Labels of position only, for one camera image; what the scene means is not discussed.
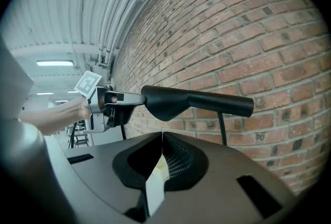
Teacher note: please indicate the person's left forearm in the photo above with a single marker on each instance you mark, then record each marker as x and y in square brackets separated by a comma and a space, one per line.
[59, 115]

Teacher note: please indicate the black stool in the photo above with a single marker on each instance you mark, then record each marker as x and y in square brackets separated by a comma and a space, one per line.
[81, 140]

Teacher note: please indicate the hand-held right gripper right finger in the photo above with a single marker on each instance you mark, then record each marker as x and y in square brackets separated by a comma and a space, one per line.
[186, 166]

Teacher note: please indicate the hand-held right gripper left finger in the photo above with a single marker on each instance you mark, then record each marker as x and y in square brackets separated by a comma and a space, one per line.
[134, 163]

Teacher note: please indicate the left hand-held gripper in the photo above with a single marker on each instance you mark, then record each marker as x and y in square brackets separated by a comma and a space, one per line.
[97, 104]

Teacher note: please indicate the rectangular ceiling light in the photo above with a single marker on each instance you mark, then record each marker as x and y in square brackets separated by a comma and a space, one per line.
[45, 93]
[54, 62]
[72, 91]

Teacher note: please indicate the white ceiling pipe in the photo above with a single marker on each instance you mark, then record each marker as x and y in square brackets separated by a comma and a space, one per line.
[111, 29]
[119, 29]
[103, 29]

